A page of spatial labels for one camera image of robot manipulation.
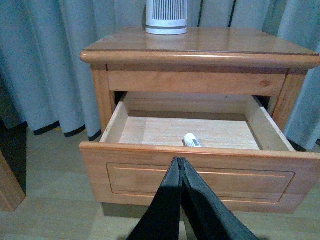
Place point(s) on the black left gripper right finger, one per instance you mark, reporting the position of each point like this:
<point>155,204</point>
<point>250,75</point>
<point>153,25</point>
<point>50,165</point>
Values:
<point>209,218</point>

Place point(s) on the white medicine bottle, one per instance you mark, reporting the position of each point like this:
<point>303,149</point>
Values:
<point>190,140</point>

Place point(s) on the white cylindrical air purifier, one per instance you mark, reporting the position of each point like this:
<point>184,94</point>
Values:
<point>166,17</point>

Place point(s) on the wooden drawer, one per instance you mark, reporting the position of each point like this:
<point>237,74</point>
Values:
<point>244,157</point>

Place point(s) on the wooden nightstand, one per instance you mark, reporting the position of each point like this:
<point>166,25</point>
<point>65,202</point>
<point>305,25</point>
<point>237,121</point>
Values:
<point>202,61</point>

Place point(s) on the grey curtain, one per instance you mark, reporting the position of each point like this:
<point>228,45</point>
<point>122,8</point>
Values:
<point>43,82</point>

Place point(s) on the wooden furniture leg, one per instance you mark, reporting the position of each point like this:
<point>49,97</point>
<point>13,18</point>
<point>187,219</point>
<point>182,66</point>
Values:
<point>11,193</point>

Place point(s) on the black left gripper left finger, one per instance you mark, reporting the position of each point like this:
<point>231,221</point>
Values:
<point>161,221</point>

